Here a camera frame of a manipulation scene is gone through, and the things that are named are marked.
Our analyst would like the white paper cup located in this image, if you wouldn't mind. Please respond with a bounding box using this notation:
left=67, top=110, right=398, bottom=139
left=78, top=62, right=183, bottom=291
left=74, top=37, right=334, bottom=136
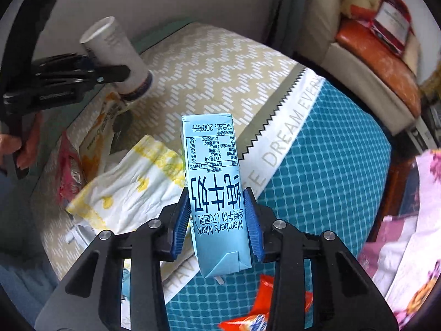
left=79, top=17, right=153, bottom=102

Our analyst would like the light blue milk carton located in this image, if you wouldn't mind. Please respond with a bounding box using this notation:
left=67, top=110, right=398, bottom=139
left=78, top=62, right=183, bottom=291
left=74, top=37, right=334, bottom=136
left=182, top=114, right=251, bottom=278

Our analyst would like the left hand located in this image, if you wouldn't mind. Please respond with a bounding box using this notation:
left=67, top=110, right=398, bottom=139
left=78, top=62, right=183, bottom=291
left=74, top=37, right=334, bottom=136
left=0, top=112, right=43, bottom=170

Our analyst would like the orange yellow snack bag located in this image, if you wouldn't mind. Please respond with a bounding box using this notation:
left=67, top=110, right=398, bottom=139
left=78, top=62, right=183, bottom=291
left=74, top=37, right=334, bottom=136
left=79, top=91, right=133, bottom=182

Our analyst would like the pink floral quilt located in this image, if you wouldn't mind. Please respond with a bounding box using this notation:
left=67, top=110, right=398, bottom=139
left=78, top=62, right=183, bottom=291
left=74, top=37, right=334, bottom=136
left=358, top=150, right=440, bottom=330

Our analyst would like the orange red snack packet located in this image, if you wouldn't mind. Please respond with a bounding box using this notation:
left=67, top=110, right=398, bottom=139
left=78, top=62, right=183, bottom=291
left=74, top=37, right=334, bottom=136
left=217, top=274, right=315, bottom=331

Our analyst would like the pink snack wrapper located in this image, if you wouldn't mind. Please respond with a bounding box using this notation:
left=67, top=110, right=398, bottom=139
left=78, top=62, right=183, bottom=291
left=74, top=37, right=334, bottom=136
left=55, top=132, right=85, bottom=208

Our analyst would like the yellow white crumpled wrapper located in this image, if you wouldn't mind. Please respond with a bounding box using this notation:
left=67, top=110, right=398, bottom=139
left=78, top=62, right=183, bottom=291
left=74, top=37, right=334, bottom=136
left=66, top=135, right=185, bottom=235

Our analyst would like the orange sofa cushion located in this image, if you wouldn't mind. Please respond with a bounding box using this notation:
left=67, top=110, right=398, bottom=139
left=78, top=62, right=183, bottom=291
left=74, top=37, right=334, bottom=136
left=336, top=19, right=421, bottom=117

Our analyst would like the beige leather sofa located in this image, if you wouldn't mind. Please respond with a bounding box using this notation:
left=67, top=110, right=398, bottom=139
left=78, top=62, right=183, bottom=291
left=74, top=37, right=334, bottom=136
left=295, top=0, right=420, bottom=135

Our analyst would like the red white gift bag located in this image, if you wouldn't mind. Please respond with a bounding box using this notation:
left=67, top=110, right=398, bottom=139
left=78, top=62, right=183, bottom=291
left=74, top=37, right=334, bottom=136
left=369, top=0, right=411, bottom=58

